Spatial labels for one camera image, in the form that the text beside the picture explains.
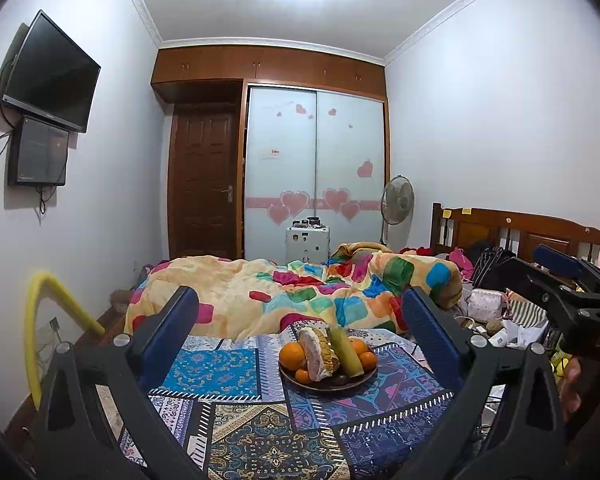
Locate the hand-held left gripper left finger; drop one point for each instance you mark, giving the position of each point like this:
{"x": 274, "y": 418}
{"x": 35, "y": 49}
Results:
{"x": 172, "y": 327}

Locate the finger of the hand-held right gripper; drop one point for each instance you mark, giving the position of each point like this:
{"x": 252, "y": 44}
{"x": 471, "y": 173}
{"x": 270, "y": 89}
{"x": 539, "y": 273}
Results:
{"x": 557, "y": 258}
{"x": 555, "y": 295}

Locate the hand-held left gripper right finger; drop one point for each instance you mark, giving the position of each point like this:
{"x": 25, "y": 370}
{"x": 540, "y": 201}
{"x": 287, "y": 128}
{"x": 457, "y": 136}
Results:
{"x": 427, "y": 330}

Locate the large orange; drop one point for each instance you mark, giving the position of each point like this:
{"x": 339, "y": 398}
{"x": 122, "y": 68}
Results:
{"x": 368, "y": 361}
{"x": 358, "y": 346}
{"x": 291, "y": 355}

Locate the purple round plate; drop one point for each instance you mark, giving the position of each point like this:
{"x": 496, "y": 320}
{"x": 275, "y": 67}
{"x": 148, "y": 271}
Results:
{"x": 330, "y": 386}

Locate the small orange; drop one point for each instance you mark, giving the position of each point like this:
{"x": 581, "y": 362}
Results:
{"x": 302, "y": 375}

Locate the person's right hand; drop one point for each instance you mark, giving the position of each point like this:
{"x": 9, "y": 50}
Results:
{"x": 572, "y": 385}

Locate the pink dotted bag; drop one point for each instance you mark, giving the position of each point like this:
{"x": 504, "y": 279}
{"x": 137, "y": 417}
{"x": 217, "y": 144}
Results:
{"x": 485, "y": 305}

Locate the black striped bag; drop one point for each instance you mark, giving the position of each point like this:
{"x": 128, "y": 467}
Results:
{"x": 490, "y": 265}

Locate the colourful checked quilt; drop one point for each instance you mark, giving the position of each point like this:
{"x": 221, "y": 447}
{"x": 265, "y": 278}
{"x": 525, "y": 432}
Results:
{"x": 230, "y": 290}

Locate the pink clothes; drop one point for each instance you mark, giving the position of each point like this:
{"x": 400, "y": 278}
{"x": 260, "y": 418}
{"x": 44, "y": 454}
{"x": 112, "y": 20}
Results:
{"x": 457, "y": 260}

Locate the wooden bed headboard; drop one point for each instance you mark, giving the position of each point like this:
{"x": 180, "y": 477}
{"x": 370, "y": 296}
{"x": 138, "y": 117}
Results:
{"x": 480, "y": 225}

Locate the blue patchwork blanket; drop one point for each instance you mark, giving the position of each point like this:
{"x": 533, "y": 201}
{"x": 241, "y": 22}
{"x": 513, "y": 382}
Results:
{"x": 260, "y": 410}

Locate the standing fan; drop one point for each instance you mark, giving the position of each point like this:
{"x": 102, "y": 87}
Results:
{"x": 397, "y": 200}

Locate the yellow foam tube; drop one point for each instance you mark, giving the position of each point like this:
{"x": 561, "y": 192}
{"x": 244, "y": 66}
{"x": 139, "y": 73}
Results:
{"x": 32, "y": 340}

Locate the brown wooden door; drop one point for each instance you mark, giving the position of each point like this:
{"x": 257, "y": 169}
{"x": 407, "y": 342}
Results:
{"x": 200, "y": 185}

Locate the frosted wardrobe sliding doors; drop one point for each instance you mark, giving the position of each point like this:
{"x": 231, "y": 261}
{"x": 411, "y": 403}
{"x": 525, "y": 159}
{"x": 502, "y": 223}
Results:
{"x": 280, "y": 160}

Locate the wooden overhead cabinets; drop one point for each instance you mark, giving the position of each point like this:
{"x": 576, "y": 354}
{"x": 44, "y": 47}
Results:
{"x": 280, "y": 67}

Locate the small black wall monitor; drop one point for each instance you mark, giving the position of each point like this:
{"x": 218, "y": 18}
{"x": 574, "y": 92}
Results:
{"x": 37, "y": 152}

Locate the black wall television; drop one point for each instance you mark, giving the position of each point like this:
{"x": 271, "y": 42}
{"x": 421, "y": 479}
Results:
{"x": 50, "y": 75}

